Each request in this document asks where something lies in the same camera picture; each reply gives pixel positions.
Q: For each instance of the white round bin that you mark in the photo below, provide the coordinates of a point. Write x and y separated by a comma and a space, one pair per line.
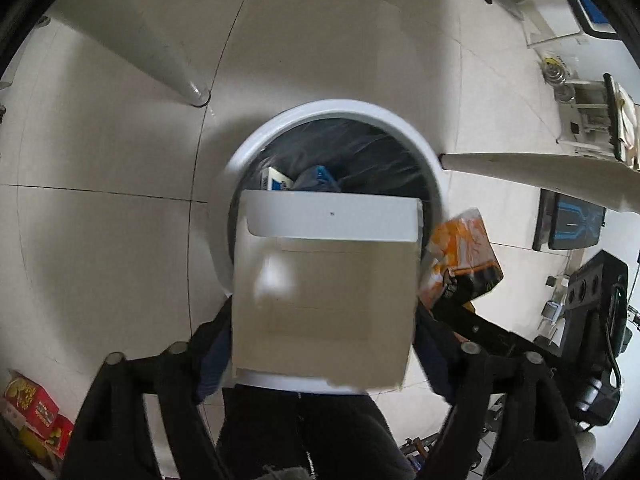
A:
350, 110

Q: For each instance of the beige towel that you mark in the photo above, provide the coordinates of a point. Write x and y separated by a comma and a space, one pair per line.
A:
629, 120

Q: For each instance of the blue plastic wrapper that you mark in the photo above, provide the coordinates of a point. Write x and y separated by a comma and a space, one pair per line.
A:
317, 177

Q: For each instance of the white table leg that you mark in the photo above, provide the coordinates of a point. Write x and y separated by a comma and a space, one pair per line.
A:
525, 167
165, 60

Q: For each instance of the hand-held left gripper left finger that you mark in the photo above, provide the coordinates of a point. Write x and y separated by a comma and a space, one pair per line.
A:
212, 360

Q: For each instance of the black and blue fitness board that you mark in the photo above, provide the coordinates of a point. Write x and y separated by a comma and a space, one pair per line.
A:
575, 222

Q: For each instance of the white cardboard box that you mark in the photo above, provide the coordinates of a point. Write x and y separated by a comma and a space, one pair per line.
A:
325, 285

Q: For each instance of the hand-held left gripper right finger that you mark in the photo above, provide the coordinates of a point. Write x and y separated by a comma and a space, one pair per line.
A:
440, 370

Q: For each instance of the person's dark trousers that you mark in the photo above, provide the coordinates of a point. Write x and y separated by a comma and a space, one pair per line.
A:
310, 430

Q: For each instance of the orange printed packet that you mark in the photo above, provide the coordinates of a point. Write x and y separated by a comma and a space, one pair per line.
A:
460, 250

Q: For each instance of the red snack box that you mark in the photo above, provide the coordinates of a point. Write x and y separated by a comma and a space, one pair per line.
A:
32, 400
60, 435

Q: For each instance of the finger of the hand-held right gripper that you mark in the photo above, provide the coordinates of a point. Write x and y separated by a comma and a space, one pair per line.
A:
475, 328

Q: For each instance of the blue and white box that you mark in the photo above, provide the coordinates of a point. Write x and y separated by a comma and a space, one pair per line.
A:
275, 180

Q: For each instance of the person's right forearm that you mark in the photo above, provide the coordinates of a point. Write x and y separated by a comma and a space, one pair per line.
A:
586, 446

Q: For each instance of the black bin bag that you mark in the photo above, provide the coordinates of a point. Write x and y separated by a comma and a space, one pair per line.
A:
350, 150

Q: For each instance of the white framed stool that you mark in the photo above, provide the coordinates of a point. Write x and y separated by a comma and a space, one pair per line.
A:
590, 120

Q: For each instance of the black speaker box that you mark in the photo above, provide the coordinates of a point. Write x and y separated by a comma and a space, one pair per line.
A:
597, 272

